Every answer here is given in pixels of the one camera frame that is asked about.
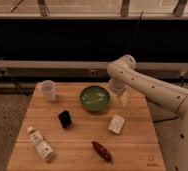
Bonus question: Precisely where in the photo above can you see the black cable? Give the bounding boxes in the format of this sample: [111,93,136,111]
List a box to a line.
[128,9,145,58]

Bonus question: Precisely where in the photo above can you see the dark red chili pepper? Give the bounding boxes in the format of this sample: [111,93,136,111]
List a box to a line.
[92,141,112,162]

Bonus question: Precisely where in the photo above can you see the green ceramic bowl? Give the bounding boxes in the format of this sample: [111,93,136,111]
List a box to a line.
[79,85,110,112]

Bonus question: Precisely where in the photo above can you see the white plastic cup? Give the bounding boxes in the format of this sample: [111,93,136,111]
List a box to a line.
[39,80,56,102]

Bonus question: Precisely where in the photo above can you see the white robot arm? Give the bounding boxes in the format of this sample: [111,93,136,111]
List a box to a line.
[107,55,188,171]

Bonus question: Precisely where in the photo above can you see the white tube bottle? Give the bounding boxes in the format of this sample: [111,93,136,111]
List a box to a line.
[27,127,55,162]

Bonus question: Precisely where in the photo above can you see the white rectangular sponge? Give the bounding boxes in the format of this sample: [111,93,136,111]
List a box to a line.
[108,115,125,134]

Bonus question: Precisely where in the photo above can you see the black small block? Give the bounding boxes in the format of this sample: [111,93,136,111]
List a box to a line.
[58,110,72,128]

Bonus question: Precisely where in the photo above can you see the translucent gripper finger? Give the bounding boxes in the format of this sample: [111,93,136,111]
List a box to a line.
[119,92,127,107]

